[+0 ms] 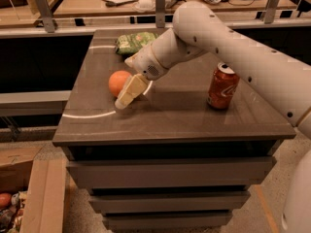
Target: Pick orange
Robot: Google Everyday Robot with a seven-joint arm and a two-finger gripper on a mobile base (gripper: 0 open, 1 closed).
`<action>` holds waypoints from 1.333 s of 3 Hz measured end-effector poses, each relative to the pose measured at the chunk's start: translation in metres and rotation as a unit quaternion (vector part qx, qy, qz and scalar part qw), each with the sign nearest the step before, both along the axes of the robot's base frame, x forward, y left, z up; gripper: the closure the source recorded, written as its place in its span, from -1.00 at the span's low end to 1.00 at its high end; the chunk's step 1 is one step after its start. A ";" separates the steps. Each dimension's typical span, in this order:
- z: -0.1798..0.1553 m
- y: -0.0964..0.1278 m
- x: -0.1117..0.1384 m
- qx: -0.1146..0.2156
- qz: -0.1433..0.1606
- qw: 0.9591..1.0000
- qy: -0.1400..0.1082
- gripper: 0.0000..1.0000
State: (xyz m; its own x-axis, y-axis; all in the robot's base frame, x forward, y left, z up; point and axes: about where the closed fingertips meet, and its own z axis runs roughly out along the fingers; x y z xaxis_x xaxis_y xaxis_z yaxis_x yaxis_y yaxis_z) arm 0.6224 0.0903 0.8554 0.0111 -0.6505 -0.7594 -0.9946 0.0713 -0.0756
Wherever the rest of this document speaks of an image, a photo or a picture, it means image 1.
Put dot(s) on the red soda can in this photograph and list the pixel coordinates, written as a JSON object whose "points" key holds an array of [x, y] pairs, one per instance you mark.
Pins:
{"points": [[222, 88]]}

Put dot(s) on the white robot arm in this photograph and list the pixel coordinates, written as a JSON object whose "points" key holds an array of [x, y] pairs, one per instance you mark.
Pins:
{"points": [[284, 82]]}

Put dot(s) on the orange fruit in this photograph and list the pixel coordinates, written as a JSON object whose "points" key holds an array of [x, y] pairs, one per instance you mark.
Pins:
{"points": [[117, 81]]}

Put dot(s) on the red item in box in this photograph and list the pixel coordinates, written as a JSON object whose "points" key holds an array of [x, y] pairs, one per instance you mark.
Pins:
{"points": [[5, 200]]}

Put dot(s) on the grey drawer cabinet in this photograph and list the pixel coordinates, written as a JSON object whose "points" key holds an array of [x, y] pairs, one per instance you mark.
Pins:
{"points": [[168, 161]]}

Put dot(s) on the middle metal bracket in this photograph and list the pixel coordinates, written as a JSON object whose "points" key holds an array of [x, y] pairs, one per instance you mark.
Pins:
{"points": [[159, 13]]}

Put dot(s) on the right metal bracket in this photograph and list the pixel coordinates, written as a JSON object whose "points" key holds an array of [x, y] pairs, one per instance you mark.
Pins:
{"points": [[269, 11]]}

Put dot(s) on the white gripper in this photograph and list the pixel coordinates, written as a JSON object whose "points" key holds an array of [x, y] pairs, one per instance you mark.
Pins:
{"points": [[144, 63]]}

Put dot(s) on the green chip bag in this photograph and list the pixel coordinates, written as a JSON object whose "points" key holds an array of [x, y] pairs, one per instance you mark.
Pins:
{"points": [[131, 43]]}

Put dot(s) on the metal bracket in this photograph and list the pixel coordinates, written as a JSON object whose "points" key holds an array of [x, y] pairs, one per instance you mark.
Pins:
{"points": [[269, 11], [46, 15], [159, 13]]}

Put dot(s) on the left metal bracket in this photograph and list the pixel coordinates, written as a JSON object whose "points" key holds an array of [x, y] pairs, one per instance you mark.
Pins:
{"points": [[46, 15]]}

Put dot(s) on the cardboard box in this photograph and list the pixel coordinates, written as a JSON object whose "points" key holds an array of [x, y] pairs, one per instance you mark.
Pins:
{"points": [[43, 179]]}

